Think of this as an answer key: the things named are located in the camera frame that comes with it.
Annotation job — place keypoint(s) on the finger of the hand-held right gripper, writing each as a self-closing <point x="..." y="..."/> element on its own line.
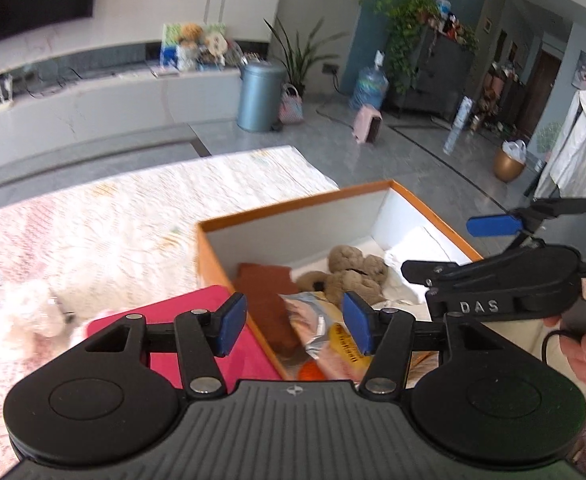
<point x="433" y="271"/>
<point x="493" y="225"/>

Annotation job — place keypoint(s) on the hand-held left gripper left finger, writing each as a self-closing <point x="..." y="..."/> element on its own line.
<point x="232" y="325"/>

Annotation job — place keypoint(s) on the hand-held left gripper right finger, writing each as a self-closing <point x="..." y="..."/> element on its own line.
<point x="358" y="322"/>

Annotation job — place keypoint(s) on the rust brown cloth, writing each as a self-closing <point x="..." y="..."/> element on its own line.
<point x="265" y="300"/>

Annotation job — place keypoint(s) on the foil snack packet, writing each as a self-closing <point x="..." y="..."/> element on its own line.
<point x="313" y="320"/>

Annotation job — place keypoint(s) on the beige plush toy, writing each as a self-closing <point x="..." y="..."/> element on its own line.
<point x="353" y="272"/>

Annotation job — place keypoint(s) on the orange knitted toy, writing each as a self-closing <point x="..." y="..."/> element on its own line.
<point x="309" y="372"/>

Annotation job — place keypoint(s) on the orange cardboard box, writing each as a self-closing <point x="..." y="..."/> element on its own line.
<point x="213" y="255"/>

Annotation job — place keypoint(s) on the person's right hand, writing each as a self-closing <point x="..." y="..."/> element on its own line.
<point x="585" y="365"/>

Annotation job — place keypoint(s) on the gold pot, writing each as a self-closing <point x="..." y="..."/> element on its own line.
<point x="508" y="167"/>

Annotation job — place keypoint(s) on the printed paper roll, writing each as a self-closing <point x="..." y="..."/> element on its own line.
<point x="457" y="125"/>

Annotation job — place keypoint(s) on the white hanging coat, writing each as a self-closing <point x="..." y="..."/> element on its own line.
<point x="570" y="150"/>

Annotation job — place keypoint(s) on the patterned quilt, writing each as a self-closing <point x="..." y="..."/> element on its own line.
<point x="123" y="220"/>

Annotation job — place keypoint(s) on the dark grey cabinet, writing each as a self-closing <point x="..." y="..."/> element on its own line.
<point x="438" y="80"/>

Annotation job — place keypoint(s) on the pink stool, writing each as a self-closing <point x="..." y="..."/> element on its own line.
<point x="365" y="127"/>

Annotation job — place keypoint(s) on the blue water jug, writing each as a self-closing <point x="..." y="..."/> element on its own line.
<point x="369" y="87"/>

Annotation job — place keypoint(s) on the white fluffy plush toy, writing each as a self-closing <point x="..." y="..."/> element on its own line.
<point x="30" y="315"/>

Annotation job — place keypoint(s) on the woven pastel basket bag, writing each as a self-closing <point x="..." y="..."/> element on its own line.
<point x="290" y="107"/>

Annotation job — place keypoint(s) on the dark cabinet with plants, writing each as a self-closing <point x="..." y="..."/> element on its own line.
<point x="408" y="25"/>

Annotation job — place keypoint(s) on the grey metal trash can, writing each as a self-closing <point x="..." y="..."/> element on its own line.
<point x="259" y="97"/>

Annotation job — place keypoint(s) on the tall leafy floor plant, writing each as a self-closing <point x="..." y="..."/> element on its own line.
<point x="300" y="57"/>

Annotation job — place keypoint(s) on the white marble television console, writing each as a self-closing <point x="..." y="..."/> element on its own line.
<point x="98" y="105"/>

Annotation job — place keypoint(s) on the white round face ornament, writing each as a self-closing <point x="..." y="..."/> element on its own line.
<point x="215" y="44"/>

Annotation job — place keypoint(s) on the brown teddy bear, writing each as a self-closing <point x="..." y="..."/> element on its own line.
<point x="190" y="42"/>

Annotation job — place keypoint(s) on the framed wall picture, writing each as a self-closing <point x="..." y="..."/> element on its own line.
<point x="585" y="72"/>

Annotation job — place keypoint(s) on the wall socket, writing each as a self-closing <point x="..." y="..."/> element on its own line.
<point x="329" y="68"/>

